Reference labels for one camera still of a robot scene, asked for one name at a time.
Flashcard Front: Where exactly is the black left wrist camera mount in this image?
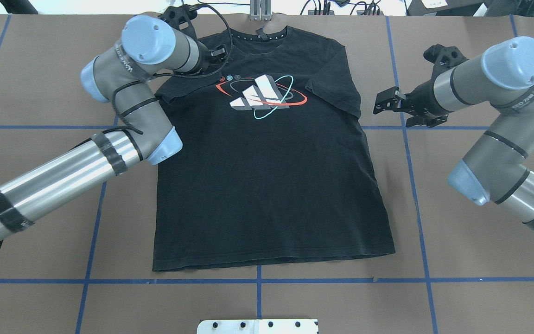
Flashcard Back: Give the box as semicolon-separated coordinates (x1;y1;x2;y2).
158;4;199;39

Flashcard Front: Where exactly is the black graphic t-shirt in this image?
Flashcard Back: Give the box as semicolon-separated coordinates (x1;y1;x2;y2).
152;26;395;271

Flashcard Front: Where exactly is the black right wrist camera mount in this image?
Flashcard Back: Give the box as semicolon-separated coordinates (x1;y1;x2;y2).
423;44;469;80

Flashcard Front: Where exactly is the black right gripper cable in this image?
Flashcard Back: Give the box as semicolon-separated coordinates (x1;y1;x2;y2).
109;2;234;135

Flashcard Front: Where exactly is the white pedestal column with base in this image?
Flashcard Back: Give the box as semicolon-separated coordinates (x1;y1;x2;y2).
197;319;319;334

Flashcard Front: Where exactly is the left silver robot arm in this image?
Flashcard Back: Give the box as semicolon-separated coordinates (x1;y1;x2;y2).
0;15;229;243

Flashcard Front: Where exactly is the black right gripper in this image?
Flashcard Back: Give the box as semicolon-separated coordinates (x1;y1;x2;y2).
373;81;449;128

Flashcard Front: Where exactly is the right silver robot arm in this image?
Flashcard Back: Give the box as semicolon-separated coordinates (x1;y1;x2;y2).
373;36;534;231

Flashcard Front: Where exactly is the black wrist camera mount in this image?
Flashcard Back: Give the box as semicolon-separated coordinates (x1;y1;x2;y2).
423;44;469;80
158;4;199;39

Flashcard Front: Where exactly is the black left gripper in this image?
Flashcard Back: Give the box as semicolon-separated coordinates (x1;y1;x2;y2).
193;41;229;75

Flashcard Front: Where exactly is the aluminium frame post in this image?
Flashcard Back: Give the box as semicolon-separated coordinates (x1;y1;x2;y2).
249;0;273;21

